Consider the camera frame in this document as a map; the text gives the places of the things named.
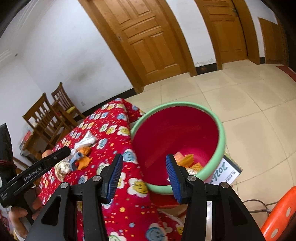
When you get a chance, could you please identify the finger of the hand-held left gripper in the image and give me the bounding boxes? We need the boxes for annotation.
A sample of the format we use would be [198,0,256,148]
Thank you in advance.
[42,146,71,169]

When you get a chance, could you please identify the red flat box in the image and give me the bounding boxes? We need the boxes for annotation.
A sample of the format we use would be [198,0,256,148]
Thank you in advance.
[21,131,33,144]

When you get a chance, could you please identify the orange plastic stool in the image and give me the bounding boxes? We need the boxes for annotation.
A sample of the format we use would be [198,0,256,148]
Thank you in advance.
[260,186,296,241]

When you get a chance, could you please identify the wooden dining table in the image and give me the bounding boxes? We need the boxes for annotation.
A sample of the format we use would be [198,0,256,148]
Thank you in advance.
[20,102,67,163]

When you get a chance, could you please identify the orange snack wrapper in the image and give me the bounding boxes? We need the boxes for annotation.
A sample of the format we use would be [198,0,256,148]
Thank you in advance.
[76,156,93,171]

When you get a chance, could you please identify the person's left hand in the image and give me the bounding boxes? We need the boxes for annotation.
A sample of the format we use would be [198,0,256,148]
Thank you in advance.
[9,188,44,239]

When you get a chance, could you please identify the red smiley flower blanket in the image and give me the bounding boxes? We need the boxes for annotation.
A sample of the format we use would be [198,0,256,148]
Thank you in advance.
[37,98,188,241]

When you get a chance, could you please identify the blue and white wrapper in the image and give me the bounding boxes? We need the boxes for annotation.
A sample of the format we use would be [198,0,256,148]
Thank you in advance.
[69,153,80,172]

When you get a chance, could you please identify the red doormat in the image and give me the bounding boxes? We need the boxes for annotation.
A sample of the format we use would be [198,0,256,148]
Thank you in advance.
[276,65,296,81]

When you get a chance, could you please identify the white printed cardboard box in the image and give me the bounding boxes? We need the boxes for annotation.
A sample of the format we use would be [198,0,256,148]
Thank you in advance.
[206,152,243,186]

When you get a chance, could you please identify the small wooden panel door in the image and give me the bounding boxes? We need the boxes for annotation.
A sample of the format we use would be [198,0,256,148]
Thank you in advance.
[258,17,288,65]

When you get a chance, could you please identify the narrow wooden panel door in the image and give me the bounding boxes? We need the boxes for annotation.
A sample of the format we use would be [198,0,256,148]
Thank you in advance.
[194,0,260,70]

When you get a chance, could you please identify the grey floor cable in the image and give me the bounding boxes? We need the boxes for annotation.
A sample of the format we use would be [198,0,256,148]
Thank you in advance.
[243,199,278,212]

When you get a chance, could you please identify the wide wooden panel door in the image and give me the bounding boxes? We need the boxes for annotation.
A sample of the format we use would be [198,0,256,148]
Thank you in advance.
[77,0,197,94]

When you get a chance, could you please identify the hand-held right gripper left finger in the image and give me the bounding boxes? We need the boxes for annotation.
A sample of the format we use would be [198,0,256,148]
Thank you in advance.
[29,153,124,241]

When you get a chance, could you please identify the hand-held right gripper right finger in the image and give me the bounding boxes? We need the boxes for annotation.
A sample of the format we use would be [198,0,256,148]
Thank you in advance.
[166,154,266,241]

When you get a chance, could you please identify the white tissue sheet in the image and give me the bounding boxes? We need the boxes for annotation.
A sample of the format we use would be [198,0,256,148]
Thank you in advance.
[74,130,97,149]

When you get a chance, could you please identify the wooden slat-back chair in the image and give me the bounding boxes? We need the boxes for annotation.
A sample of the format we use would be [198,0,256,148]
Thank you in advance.
[22,93,72,151]
[51,82,85,123]

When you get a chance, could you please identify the red basin with green rim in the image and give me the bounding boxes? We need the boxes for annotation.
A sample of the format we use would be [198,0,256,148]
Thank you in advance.
[131,101,226,194]

